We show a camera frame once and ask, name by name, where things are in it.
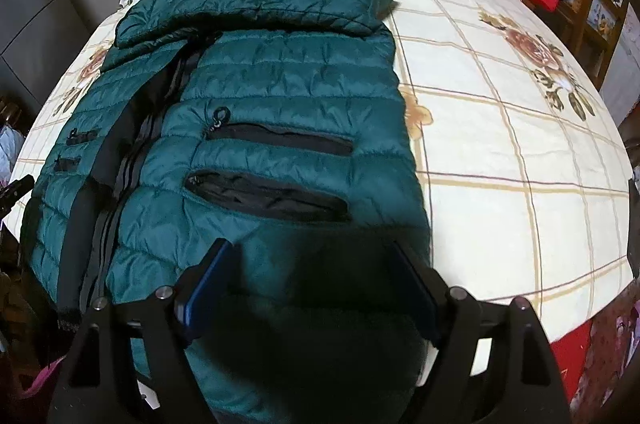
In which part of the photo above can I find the white plastic bag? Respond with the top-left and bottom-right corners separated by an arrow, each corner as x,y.
0,124 -> 25,187

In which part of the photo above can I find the wooden chair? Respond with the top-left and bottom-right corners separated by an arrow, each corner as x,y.
556,0 -> 629,90

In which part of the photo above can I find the grey wardrobe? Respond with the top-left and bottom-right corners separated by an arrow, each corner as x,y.
1,0 -> 118,112

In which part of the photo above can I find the green quilted down jacket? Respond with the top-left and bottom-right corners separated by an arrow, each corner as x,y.
21,0 -> 430,423

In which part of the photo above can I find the floral checked bed sheet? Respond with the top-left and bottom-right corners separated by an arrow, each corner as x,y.
14,0 -> 631,340

